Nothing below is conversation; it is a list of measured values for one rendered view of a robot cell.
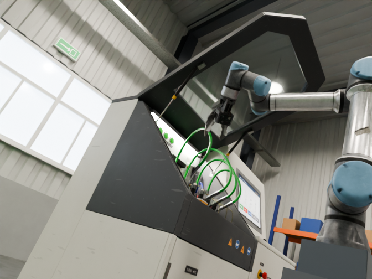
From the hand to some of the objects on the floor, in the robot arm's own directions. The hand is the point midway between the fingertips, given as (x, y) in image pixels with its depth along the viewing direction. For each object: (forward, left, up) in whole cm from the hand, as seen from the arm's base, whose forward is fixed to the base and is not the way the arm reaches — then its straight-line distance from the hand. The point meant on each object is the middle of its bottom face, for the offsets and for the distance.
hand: (213, 135), depth 130 cm
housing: (+70, -47, -129) cm, 154 cm away
